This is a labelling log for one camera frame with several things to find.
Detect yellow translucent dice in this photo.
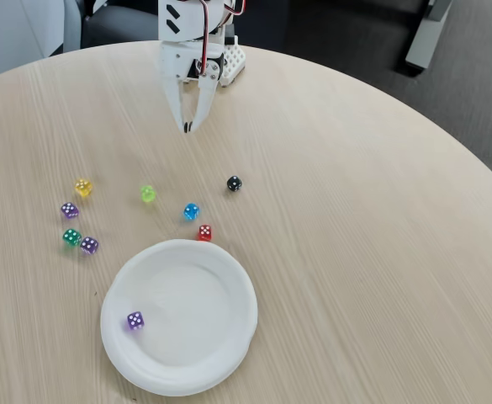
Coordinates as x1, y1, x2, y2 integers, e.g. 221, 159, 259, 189
74, 178, 94, 198

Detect dark green translucent dice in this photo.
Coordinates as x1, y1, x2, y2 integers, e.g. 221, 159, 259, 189
62, 228, 83, 249

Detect white round plate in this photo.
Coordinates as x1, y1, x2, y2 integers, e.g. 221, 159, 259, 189
99, 238, 259, 397

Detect dark grey office chair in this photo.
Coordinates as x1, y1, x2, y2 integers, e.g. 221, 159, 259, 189
80, 6, 161, 50

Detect white partition panel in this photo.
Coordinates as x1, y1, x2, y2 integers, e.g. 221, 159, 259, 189
0, 0, 82, 84

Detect grey metal desk leg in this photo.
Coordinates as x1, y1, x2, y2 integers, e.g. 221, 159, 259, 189
405, 0, 455, 72

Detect red black gripper cable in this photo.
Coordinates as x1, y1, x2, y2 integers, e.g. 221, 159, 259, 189
198, 0, 230, 77

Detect red black wrist cable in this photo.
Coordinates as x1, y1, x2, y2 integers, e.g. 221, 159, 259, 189
222, 0, 247, 16

